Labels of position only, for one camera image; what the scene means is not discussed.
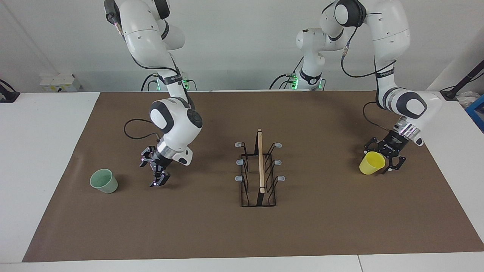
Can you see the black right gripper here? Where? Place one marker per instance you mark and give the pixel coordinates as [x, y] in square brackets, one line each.
[162, 162]

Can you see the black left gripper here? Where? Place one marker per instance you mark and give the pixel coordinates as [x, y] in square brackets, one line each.
[393, 145]

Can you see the yellow plastic cup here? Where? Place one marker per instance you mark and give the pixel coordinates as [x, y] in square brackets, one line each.
[370, 164]

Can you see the pale green plastic cup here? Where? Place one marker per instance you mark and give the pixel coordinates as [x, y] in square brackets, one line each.
[107, 185]

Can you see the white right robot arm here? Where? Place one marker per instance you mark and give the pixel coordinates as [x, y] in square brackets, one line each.
[143, 37]

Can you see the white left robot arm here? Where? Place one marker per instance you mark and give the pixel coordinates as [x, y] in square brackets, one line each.
[389, 30]

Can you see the brown table mat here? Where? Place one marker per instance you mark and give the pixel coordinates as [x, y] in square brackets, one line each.
[189, 226]

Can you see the white plastic bag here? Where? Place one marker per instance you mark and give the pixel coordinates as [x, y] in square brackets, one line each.
[467, 100]

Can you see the blue box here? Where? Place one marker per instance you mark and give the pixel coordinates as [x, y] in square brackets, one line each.
[477, 111]

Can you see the white power strip box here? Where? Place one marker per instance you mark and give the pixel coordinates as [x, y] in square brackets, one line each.
[56, 83]

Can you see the black clamp mount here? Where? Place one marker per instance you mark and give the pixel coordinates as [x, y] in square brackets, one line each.
[9, 96]

